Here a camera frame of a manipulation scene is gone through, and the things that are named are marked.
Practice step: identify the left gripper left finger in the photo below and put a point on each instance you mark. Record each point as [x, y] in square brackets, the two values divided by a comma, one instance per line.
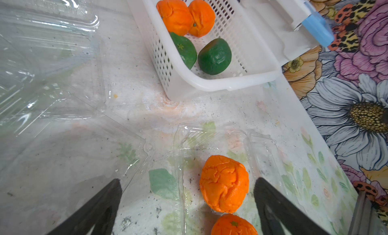
[97, 215]

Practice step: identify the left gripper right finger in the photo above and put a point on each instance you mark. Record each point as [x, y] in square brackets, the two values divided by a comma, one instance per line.
[275, 211]

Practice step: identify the orange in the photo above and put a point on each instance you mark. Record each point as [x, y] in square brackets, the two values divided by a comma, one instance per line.
[230, 224]
[224, 184]
[176, 16]
[203, 16]

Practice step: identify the clear clamshell container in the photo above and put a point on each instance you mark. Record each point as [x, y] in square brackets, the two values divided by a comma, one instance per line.
[259, 154]
[50, 60]

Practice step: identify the green fruit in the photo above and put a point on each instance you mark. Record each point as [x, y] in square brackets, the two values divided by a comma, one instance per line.
[215, 57]
[186, 49]

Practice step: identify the blue lid storage box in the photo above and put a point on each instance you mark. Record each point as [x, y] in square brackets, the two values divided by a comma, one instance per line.
[289, 27]

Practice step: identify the right aluminium corner post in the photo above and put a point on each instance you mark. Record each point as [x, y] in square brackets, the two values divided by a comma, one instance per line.
[365, 220]

